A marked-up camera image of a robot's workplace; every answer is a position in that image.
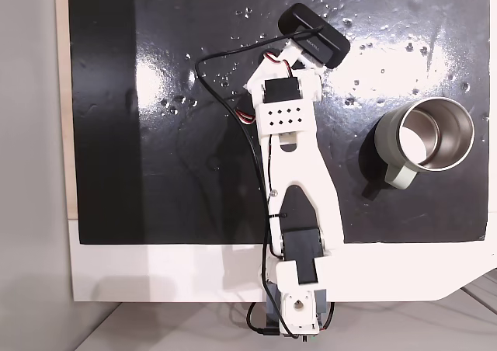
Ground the black oval camera box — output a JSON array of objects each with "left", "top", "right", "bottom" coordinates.
[{"left": 277, "top": 2, "right": 352, "bottom": 69}]

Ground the grey-green steel-lined mug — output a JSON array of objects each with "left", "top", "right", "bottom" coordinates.
[{"left": 374, "top": 96, "right": 476, "bottom": 190}]

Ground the black glossy table mat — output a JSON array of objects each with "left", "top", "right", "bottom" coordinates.
[{"left": 68, "top": 0, "right": 491, "bottom": 246}]

